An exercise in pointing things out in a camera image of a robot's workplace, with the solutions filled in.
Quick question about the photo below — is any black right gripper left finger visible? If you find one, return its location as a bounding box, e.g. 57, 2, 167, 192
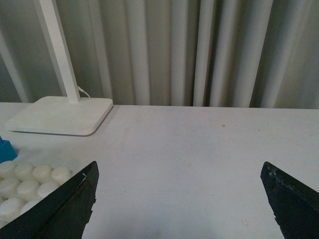
0, 161, 99, 239

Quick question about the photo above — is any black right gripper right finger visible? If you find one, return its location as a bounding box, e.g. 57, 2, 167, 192
260, 161, 319, 239

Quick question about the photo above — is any white studded base plate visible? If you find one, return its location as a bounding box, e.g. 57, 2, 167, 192
0, 161, 74, 228

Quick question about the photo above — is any blue three-stud block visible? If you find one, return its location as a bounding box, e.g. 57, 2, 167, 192
0, 137, 17, 163

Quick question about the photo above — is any white desk lamp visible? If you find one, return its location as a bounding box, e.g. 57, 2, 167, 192
5, 0, 113, 136

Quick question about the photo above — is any white lamp cable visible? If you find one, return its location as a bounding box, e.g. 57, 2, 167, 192
77, 86, 91, 99

